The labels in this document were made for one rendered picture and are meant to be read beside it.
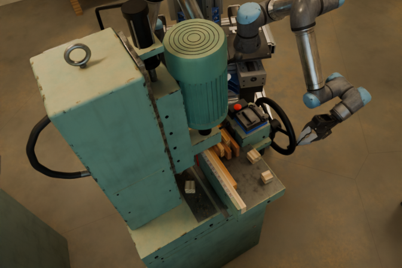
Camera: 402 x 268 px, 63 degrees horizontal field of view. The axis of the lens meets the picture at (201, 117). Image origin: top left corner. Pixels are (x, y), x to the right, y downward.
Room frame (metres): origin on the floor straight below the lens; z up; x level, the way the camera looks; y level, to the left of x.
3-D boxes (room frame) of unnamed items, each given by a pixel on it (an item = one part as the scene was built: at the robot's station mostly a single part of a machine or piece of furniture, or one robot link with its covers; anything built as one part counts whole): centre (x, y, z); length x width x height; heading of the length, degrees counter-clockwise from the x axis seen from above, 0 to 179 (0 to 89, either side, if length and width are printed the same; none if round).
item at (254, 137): (0.79, -0.18, 0.91); 0.15 x 0.14 x 0.09; 23
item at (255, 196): (0.75, -0.11, 0.87); 0.61 x 0.30 x 0.06; 23
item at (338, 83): (0.94, -0.62, 0.90); 0.11 x 0.11 x 0.08; 23
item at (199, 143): (0.70, 0.01, 0.99); 0.14 x 0.07 x 0.09; 113
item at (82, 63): (0.59, 0.26, 1.55); 0.06 x 0.02 x 0.07; 113
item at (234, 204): (0.69, 0.03, 0.93); 0.60 x 0.02 x 0.06; 23
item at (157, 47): (0.65, 0.12, 1.54); 0.08 x 0.08 x 0.17; 23
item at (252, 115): (0.79, -0.18, 0.99); 0.13 x 0.11 x 0.06; 23
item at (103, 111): (0.59, 0.26, 1.16); 0.22 x 0.22 x 0.72; 23
